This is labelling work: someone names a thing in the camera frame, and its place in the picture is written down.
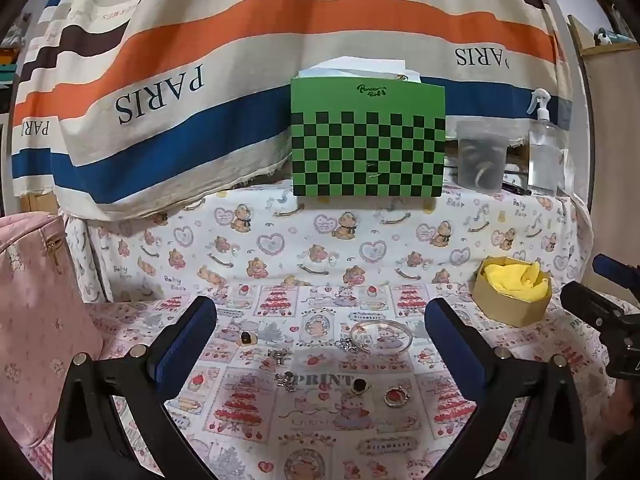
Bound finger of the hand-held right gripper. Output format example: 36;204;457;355
592;254;640;292
560;281;635;335

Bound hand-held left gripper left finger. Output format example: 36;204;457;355
52;296;218;480

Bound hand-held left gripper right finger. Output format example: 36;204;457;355
425;297;586;480

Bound silver bangle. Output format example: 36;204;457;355
349;321;415;356

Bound octagonal cardboard box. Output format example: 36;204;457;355
472;256;553;328

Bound silver chain charm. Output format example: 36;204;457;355
334;338;372;356

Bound person's right hand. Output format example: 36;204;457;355
592;379;640;438

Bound yellow cloth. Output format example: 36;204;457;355
481;256;550;292

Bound clear spray bottle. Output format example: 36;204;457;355
526;88;568;195

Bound wooden shelf unit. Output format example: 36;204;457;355
566;14;640;261

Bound pink quilted bag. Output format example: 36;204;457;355
0;212;103;453

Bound bear print cloth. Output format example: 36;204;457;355
64;180;596;306

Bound strawberry print cloth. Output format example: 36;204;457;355
22;280;620;480

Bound clear plastic container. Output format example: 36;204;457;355
456;120;508;190

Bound green checkered box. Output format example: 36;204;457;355
290;76;446;199

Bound striped blanket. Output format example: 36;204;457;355
10;0;573;221

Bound white papers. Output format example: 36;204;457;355
299;56;423;84

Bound coloured boxes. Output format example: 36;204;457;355
0;12;28;88

